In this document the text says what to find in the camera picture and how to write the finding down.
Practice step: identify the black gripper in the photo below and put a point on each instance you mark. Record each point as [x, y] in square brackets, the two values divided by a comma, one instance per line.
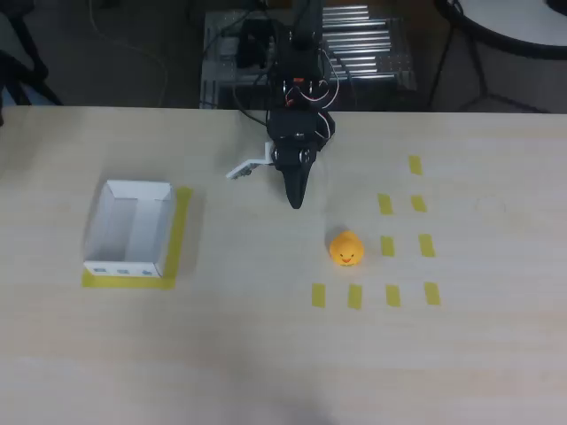
[292, 156]

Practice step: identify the yellow rubber duck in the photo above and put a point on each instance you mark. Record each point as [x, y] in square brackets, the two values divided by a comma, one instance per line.
[346, 249]

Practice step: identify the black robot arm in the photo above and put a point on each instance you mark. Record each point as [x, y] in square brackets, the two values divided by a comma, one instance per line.
[305, 26]

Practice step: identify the white cardboard box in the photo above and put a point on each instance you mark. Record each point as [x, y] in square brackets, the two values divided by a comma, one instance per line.
[128, 230]

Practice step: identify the short yellow tape strip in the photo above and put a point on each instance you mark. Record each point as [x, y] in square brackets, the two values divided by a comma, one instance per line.
[432, 293]
[318, 295]
[387, 246]
[393, 295]
[385, 204]
[418, 203]
[426, 245]
[415, 165]
[354, 296]

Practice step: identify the long yellow tape strip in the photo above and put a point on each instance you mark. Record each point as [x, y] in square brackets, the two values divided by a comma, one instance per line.
[179, 230]
[124, 282]

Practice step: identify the metal rack with aluminium rails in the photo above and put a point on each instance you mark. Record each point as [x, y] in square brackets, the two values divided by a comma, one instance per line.
[367, 48]

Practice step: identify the round white table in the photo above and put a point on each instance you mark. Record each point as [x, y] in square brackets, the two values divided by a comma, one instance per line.
[509, 22]

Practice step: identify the black office chair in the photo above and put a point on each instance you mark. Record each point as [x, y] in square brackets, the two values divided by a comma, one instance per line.
[22, 66]

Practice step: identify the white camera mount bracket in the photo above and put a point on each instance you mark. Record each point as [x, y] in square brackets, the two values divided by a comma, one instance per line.
[248, 166]

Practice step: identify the black table leg frame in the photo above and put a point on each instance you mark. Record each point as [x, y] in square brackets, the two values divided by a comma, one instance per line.
[480, 79]

